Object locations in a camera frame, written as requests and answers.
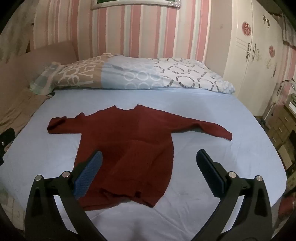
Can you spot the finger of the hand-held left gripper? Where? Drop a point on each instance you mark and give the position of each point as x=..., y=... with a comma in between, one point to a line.
x=7, y=139

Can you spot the white wardrobe with red decals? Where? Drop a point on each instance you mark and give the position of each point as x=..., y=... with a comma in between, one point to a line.
x=254, y=76

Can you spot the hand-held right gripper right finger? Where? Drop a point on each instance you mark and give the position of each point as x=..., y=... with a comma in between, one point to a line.
x=209, y=171

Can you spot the wooden chest of drawers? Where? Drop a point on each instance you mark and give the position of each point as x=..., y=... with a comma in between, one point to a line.
x=279, y=125

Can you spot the dark red knit sweater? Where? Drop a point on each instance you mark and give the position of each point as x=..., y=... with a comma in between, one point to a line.
x=138, y=139

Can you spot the beige padded headboard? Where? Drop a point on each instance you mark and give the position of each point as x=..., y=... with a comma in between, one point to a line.
x=34, y=60

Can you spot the beige blanket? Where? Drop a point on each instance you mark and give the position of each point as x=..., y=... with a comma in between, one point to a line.
x=20, y=109

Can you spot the silver framed wall picture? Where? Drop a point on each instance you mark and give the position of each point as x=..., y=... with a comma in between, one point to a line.
x=138, y=5

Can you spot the red round object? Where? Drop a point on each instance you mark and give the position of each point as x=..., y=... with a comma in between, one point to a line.
x=285, y=207

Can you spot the patterned pillow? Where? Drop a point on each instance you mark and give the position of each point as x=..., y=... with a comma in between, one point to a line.
x=129, y=71

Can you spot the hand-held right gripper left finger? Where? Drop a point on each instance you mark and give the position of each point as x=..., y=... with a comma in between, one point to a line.
x=89, y=173

